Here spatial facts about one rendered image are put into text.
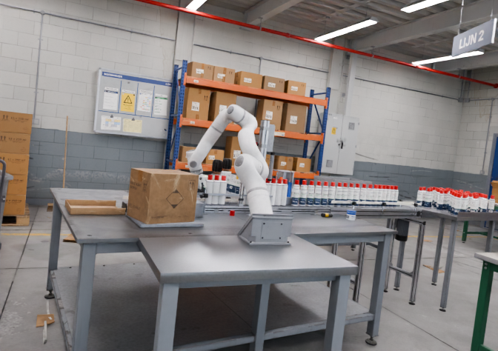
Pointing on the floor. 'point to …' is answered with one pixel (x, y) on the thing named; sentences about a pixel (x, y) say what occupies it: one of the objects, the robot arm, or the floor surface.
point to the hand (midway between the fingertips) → (201, 195)
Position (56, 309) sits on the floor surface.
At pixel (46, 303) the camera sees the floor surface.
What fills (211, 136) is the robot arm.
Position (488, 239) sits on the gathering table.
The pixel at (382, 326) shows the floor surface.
